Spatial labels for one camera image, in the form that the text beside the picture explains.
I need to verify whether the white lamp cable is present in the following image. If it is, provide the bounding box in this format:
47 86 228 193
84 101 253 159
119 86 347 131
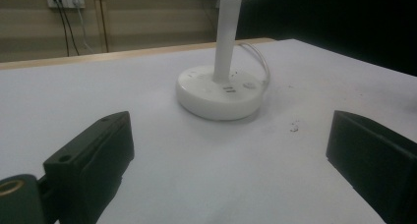
236 41 271 87

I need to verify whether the black power cable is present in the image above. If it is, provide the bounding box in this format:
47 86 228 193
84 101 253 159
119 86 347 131
58 0 81 57
53 0 71 58

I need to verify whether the white power cable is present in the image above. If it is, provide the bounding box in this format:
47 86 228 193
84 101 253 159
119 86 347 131
74 0 96 54

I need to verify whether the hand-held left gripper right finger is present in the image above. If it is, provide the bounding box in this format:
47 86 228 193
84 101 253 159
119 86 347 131
326 110 417 224

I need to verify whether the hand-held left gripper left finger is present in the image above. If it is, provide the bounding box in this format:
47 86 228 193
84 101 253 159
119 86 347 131
42 111 136 224

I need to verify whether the white round lamp base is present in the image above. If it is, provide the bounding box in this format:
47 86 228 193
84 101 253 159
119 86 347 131
175 0 275 122

